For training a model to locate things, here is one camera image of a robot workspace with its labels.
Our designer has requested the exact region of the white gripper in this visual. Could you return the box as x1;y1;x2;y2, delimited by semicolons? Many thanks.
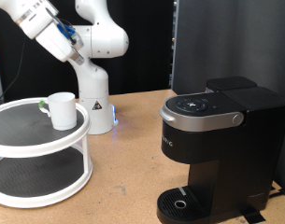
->
34;21;86;66

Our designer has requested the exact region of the white mug green-marked handle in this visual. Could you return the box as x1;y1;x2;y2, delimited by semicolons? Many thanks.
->
38;91;78;132

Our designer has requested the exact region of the black Keurig coffee machine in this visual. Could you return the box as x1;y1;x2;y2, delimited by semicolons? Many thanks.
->
156;76;285;224

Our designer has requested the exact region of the black backdrop curtain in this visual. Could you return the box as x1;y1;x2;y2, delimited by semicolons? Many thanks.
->
0;0;175;104

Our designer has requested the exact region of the white two-tier turntable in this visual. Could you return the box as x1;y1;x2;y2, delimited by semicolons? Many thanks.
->
0;97;93;209

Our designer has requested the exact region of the dark grey partition panel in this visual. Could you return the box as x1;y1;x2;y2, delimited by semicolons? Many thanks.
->
171;0;285;200

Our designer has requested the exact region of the black tape strip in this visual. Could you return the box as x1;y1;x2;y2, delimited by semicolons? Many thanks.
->
240;206;267;224

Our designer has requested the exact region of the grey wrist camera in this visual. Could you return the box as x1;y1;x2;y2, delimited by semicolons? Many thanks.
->
68;32;85;51

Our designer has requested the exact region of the thin black dangling cable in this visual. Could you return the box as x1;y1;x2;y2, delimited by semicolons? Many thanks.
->
0;36;27;105

